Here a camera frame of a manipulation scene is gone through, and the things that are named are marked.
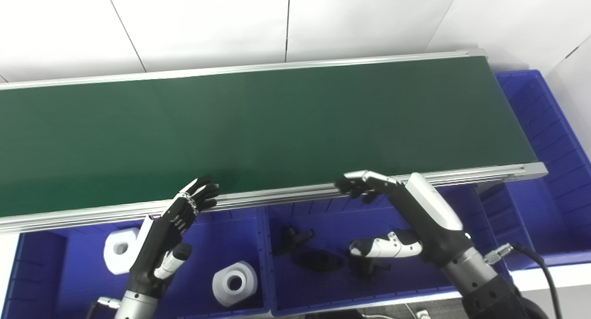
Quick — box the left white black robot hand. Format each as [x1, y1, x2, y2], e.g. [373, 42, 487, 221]
[127, 177, 220, 297]

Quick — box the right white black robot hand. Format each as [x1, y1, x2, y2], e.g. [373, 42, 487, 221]
[335, 170, 472, 269]

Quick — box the black flange part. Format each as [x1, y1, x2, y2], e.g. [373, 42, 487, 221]
[348, 254, 391, 279]
[293, 250, 345, 272]

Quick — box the white block part with hole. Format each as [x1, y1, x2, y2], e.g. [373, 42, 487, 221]
[211, 260, 259, 308]
[103, 227, 142, 276]

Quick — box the blue bin with black parts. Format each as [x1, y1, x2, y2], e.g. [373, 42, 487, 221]
[260, 184, 514, 316]

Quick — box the blue bin with white parts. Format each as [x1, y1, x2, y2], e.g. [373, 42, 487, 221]
[0, 208, 271, 319]

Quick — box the empty blue bin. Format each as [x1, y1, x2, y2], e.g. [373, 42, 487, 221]
[477, 70, 591, 270]

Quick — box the black T-shaped part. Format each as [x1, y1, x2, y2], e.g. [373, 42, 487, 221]
[273, 226, 316, 258]

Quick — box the green conveyor belt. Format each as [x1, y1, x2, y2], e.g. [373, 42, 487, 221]
[0, 49, 549, 235]
[0, 56, 539, 217]

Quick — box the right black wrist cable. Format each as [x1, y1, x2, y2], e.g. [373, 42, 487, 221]
[483, 243, 564, 319]

